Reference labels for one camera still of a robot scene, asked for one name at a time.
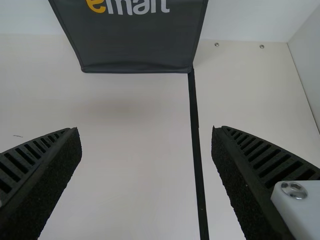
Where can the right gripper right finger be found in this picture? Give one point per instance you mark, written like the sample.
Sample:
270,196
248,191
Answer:
250,175

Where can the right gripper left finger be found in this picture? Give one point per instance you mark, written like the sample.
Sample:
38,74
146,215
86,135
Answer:
37,175

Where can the black strip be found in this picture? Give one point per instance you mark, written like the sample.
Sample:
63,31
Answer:
197,150

